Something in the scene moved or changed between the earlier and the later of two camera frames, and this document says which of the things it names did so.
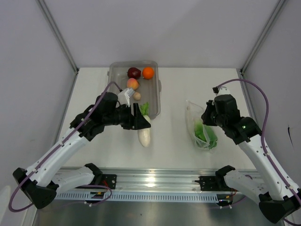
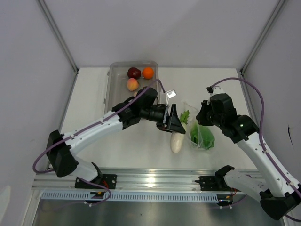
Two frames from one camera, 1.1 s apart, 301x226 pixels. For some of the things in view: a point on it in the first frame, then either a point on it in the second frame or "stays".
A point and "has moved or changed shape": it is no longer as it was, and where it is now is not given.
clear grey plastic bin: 143,77 stays
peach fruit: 132,83 stays
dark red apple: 134,72 stays
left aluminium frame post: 57,31 stays
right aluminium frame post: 275,12 stays
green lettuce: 205,135 has moved or changed shape
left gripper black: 136,121 → 174,125
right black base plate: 214,183 stays
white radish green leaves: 144,134 → 177,139
